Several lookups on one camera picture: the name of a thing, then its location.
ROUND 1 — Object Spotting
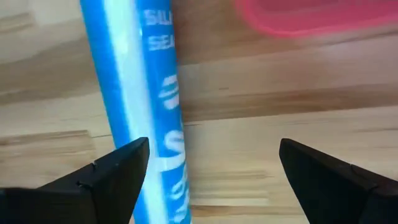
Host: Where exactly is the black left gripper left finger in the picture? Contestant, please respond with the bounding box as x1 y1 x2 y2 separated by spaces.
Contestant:
0 138 150 224

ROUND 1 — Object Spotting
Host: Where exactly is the blue silicone tube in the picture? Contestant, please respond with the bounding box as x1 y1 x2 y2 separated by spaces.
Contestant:
79 0 192 224

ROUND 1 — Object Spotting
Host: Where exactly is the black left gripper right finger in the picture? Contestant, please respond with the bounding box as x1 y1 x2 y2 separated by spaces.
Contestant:
279 138 398 224

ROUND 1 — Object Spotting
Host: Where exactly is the pink plastic bin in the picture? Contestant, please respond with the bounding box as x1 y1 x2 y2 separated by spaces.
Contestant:
234 0 398 40

